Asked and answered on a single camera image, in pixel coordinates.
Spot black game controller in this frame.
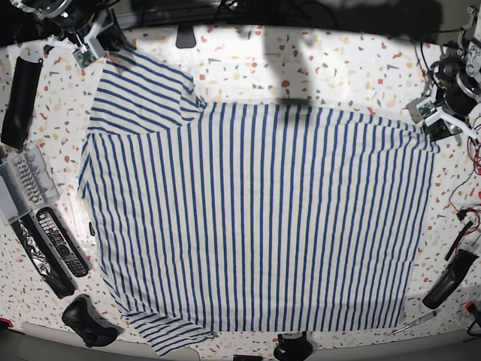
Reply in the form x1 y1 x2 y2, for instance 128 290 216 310
62 297 119 348

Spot black handle right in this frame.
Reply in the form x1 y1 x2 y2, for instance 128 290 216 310
422 250 479 310

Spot black probe stick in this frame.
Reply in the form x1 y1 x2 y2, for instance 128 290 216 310
444 220 473 261

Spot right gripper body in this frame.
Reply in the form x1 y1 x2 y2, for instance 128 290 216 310
44 8 113 56

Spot red clip left edge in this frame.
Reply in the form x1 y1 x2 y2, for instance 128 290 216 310
0 318 12 332

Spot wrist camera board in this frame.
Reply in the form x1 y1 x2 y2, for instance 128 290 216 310
72 45 96 69
407 98 437 123

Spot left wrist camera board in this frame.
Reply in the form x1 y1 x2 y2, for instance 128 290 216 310
407 98 437 123

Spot red clip edge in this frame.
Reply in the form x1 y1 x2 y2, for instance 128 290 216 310
0 318 12 332
464 301 479 314

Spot red clip right edge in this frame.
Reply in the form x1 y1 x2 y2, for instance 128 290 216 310
464 301 479 314

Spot black tube left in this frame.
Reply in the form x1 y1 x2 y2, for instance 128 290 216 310
1 57 43 150

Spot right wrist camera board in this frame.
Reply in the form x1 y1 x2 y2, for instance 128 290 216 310
72 45 96 69

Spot red and black wires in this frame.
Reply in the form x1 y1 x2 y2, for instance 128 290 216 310
446 114 481 236

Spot black clamp top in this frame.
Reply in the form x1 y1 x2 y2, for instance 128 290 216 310
176 25 196 49

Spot black foil pouch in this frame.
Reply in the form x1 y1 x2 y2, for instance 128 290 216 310
11 214 76 299

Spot black remote control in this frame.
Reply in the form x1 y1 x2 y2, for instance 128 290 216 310
35 207 89 278

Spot blue white striped t-shirt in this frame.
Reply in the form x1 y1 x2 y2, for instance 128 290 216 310
79 50 439 356

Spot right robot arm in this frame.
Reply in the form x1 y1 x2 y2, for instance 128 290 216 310
11 0 126 59

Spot red tipped screwdriver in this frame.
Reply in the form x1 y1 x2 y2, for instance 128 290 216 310
392 310 439 335

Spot clear plastic screw box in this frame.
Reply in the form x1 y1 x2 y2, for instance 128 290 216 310
1 146 59 225

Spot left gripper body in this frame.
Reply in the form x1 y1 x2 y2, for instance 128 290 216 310
418 59 480 143

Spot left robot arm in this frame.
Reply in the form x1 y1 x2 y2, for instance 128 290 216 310
408 5 480 146

